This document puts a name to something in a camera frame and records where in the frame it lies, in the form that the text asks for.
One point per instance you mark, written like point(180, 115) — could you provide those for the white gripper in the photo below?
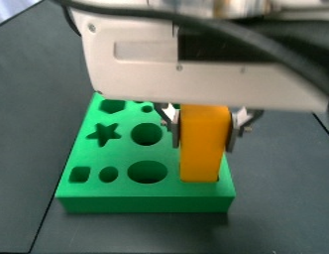
point(253, 53)

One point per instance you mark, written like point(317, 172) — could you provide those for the orange rectangular block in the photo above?
point(204, 127)

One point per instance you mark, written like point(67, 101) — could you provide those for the green shape sorter board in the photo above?
point(123, 166)

